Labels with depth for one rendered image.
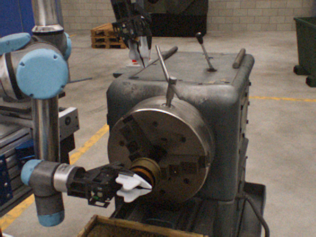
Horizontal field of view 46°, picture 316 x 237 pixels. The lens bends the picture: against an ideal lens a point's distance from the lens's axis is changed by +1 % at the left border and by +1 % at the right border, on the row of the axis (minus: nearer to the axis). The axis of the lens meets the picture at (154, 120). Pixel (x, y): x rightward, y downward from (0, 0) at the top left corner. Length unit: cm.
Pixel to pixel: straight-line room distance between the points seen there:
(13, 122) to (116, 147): 52
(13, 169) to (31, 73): 60
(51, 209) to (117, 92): 43
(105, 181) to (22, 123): 63
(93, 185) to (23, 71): 32
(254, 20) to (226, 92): 991
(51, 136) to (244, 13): 1012
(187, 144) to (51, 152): 41
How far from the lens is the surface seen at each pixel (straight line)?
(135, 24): 105
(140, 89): 122
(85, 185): 98
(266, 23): 1104
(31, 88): 90
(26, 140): 145
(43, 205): 108
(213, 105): 115
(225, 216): 132
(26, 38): 143
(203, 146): 103
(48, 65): 90
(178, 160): 103
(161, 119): 103
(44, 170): 103
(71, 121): 143
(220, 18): 1111
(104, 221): 117
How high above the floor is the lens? 159
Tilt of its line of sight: 22 degrees down
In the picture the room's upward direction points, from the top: 2 degrees counter-clockwise
